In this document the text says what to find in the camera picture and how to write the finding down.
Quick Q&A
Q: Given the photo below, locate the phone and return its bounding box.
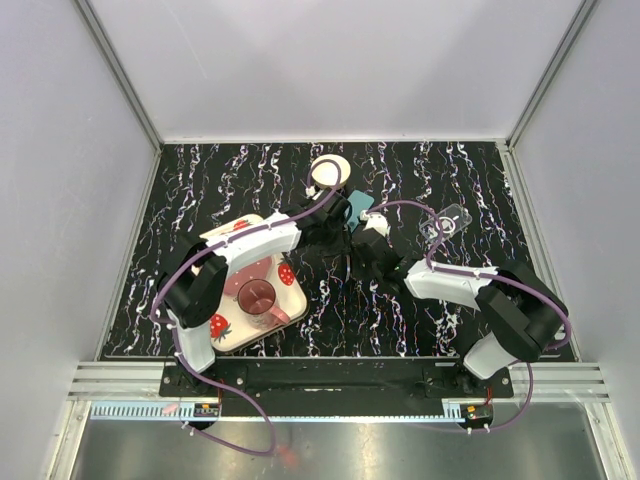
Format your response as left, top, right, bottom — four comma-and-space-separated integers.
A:
346, 190, 374, 233

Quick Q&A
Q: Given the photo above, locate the clear transparent phone case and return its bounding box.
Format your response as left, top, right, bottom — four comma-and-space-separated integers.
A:
419, 204, 472, 244

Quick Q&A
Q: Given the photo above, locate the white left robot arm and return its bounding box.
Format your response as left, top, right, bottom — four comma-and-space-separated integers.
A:
151, 190, 352, 396

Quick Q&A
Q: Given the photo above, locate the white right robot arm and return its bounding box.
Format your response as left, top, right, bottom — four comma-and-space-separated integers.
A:
350, 227, 572, 397

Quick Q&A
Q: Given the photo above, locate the cream ceramic bowl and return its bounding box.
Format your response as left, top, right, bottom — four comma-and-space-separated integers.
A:
307, 154, 351, 189

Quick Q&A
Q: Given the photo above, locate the pink dotted plate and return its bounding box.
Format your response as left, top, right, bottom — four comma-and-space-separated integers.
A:
223, 257, 272, 297

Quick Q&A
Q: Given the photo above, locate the white strawberry tray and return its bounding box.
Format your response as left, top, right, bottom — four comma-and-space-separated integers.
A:
198, 213, 309, 354

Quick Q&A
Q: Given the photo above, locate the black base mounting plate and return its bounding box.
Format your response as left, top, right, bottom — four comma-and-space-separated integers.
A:
160, 357, 514, 399

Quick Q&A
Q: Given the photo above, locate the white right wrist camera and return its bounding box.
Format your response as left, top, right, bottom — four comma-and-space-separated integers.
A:
359, 210, 390, 239

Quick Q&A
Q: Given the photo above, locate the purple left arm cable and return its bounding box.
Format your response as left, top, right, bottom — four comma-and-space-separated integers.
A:
149, 159, 354, 456

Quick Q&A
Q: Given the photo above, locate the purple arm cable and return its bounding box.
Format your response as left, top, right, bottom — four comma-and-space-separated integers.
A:
359, 200, 571, 435
149, 159, 354, 456

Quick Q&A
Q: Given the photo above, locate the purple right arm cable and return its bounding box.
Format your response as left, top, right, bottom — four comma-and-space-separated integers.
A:
359, 200, 571, 435

